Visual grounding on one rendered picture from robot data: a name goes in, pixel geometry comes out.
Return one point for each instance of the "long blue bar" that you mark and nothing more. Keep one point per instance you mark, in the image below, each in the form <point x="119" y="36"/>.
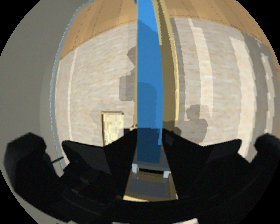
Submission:
<point x="150" y="95"/>

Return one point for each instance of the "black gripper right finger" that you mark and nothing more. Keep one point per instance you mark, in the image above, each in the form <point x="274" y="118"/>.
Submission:
<point x="188" y="161"/>

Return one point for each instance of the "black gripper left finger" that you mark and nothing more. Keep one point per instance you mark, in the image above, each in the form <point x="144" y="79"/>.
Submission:
<point x="114" y="159"/>

